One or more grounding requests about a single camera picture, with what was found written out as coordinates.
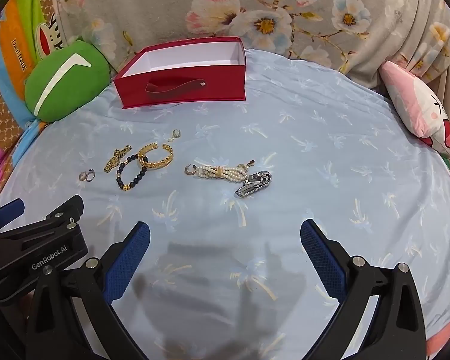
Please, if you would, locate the black bead bracelet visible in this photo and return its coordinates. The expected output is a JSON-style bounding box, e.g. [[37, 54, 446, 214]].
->
[[116, 152, 149, 192]]

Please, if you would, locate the red box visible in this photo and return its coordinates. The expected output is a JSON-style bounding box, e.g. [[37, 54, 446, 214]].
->
[[113, 36, 247, 110]]

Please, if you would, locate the pink cartoon pillow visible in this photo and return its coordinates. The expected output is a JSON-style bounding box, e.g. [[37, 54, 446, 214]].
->
[[379, 60, 450, 162]]

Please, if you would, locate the multi-strand pearl bracelet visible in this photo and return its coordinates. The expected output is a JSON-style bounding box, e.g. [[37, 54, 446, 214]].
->
[[193, 159, 256, 185]]

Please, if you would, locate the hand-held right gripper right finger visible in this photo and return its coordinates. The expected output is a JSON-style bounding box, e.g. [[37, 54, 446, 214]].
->
[[300, 218, 428, 360]]

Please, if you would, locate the grey floral blanket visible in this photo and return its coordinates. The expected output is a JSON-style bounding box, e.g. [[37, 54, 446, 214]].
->
[[49, 0, 450, 121]]

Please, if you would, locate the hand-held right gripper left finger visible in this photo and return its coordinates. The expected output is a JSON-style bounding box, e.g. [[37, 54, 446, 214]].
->
[[24, 221, 151, 360]]

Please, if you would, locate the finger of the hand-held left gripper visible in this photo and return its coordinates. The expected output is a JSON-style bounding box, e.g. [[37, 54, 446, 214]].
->
[[41, 194, 85, 233], [0, 198, 26, 233]]

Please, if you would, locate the silver link watch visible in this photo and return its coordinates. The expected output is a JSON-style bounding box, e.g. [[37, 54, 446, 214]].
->
[[234, 170, 273, 199]]

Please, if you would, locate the green round pillow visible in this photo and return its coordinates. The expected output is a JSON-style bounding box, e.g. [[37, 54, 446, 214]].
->
[[24, 39, 110, 123]]

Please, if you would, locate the light blue palm-print sheet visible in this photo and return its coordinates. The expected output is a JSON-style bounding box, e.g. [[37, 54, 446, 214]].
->
[[0, 47, 450, 360]]

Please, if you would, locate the gold cuff bangle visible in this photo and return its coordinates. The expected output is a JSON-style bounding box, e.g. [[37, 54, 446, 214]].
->
[[136, 142, 174, 171]]

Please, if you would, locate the gold link watch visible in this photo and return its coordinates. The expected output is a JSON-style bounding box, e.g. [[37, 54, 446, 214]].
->
[[104, 144, 133, 173]]

